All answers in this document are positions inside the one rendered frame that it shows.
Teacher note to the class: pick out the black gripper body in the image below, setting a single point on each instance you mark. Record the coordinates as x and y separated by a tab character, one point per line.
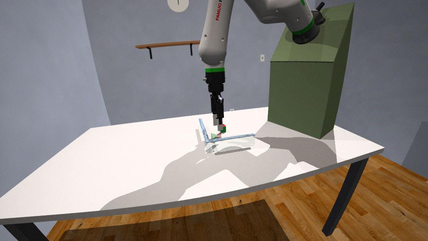
216	90

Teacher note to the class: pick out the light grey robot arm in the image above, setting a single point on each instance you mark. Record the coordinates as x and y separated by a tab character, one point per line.
296	14

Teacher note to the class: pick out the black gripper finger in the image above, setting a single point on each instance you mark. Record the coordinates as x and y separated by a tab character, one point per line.
220	112
213	110

